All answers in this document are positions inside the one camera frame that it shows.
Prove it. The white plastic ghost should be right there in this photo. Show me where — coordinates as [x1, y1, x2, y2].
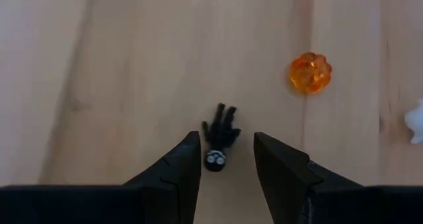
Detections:
[404, 98, 423, 145]

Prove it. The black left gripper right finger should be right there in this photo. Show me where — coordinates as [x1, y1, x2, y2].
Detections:
[253, 131, 423, 224]

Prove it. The black plastic bat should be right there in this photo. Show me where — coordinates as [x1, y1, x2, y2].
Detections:
[201, 102, 243, 172]

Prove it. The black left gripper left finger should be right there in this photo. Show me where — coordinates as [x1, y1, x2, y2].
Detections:
[0, 130, 202, 224]

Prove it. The orange translucent plastic pumpkin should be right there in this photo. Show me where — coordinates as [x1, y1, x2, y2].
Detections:
[288, 52, 333, 96]

